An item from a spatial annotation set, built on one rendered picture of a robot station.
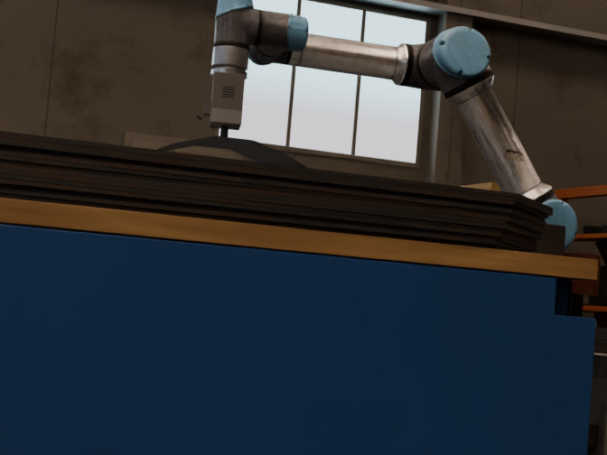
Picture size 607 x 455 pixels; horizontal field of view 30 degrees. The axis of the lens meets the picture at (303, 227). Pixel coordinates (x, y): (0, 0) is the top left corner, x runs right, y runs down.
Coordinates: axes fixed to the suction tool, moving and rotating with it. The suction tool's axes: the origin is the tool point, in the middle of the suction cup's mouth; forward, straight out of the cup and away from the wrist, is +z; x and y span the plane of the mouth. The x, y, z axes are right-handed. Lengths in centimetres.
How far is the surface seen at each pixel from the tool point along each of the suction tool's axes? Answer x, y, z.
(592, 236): 398, -832, -56
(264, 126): 71, -851, -136
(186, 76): -8, -835, -174
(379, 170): 192, -882, -108
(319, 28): 118, -863, -240
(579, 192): 393, -860, -101
